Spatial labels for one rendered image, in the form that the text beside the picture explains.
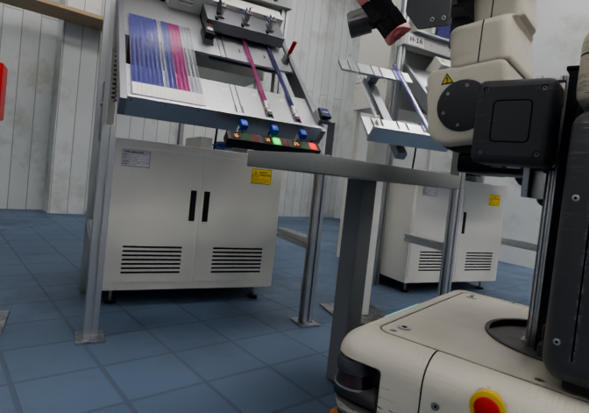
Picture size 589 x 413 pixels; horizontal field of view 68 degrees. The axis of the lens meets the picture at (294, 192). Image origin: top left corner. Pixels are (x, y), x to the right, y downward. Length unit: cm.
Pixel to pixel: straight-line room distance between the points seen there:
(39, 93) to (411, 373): 413
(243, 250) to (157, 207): 39
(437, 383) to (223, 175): 123
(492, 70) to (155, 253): 130
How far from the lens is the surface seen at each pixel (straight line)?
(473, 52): 97
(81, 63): 440
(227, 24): 189
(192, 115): 143
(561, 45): 428
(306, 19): 612
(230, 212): 179
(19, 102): 450
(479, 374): 78
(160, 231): 173
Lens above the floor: 55
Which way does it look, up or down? 2 degrees down
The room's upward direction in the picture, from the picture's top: 6 degrees clockwise
